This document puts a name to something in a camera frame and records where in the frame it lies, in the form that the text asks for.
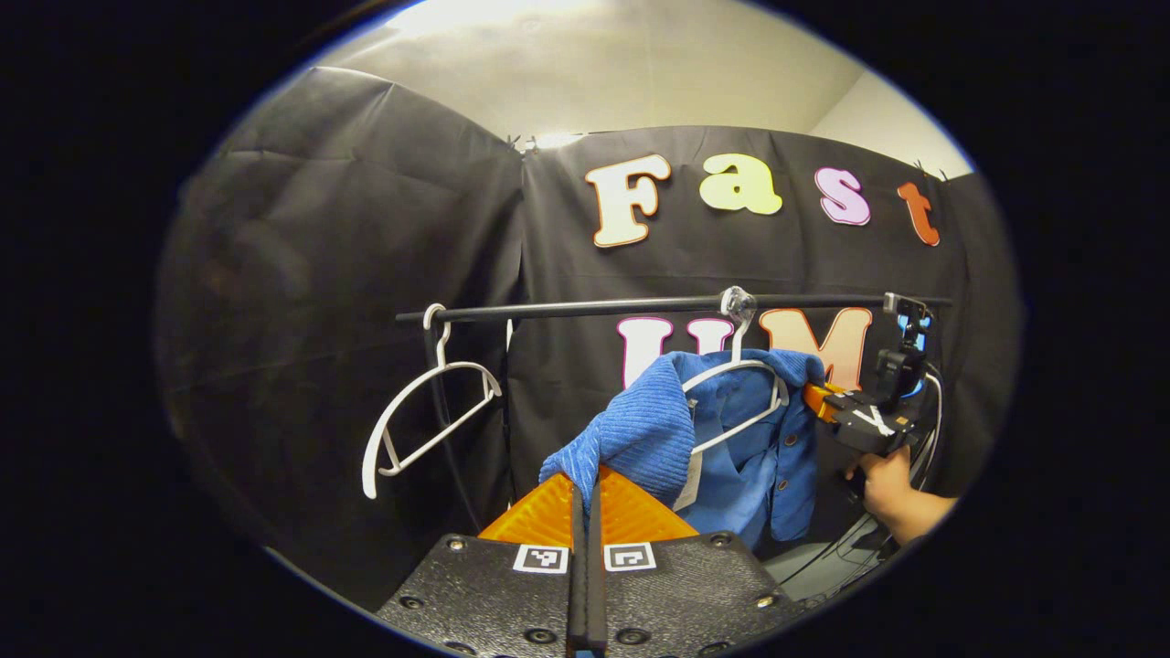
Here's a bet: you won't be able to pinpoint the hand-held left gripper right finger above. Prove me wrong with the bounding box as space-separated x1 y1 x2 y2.
588 464 810 658

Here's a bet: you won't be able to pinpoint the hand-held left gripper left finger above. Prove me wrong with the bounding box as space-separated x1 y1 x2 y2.
375 464 588 658

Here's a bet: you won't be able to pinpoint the white cable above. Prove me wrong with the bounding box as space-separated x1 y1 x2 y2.
912 364 944 494

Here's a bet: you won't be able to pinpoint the blue corduroy jacket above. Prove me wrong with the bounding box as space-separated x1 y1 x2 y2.
539 349 826 554

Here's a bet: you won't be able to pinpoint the black floor cables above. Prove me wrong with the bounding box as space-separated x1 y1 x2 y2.
777 507 910 600

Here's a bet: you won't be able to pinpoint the white hanger with clear hook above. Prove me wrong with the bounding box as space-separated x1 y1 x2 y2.
681 286 792 455

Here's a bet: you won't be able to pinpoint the white plastic hanger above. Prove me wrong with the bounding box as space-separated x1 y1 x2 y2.
362 303 504 500

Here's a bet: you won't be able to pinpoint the black clothes rack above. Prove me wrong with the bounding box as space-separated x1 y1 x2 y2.
396 292 953 536

